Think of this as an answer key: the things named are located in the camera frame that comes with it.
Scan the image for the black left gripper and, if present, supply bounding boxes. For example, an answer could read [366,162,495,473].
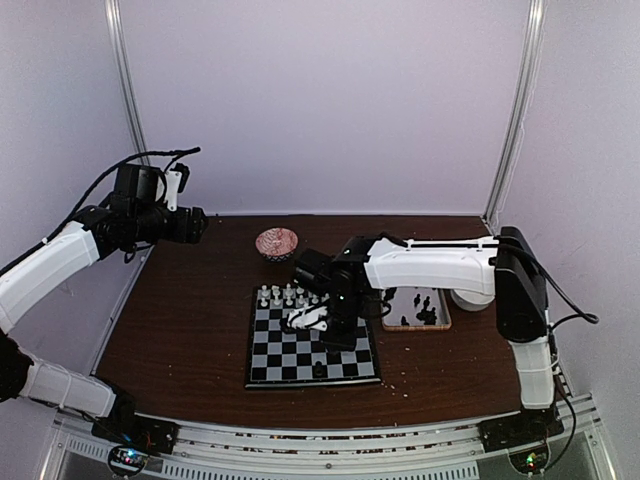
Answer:
[132,204,208,243]

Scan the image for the black and white chessboard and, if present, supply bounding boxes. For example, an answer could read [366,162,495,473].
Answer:
[245,285,382,389]

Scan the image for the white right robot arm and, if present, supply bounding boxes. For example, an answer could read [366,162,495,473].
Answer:
[284,227,556,442]

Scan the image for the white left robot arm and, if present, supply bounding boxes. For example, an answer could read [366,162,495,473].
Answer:
[1,161,208,444]

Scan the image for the wooden rimmed metal tray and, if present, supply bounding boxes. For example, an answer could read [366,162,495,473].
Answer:
[381,287,452,332]

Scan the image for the red patterned bowl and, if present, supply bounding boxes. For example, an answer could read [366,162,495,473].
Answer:
[255,227,299,263]

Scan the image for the white ceramic bowl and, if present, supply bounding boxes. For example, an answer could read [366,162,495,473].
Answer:
[450,290,495,312]

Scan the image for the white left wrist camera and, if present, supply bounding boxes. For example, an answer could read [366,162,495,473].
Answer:
[159,163,190,212]

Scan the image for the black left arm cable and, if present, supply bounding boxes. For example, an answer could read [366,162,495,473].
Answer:
[39,146,202,246]

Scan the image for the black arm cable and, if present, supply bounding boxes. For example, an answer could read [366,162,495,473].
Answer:
[499,239,600,451]
[39,146,202,246]

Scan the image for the left aluminium corner post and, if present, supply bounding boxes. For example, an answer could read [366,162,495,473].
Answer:
[104,0,147,153]

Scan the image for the aluminium corner post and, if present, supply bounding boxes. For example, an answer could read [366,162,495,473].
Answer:
[483,0,547,233]
[104,0,147,153]

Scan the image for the aluminium front rail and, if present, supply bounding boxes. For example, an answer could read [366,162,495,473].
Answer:
[36,395,621,479]

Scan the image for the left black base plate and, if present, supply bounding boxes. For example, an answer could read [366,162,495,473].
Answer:
[91,416,179,478]

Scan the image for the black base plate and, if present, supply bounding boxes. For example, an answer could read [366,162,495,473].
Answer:
[91,416,179,478]
[478,414,565,476]

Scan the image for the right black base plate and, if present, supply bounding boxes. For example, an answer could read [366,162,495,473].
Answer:
[478,414,565,476]

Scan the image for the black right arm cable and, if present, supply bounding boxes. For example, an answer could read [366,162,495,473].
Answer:
[499,239,600,451]

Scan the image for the right aluminium corner post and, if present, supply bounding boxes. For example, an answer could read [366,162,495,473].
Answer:
[483,0,547,233]

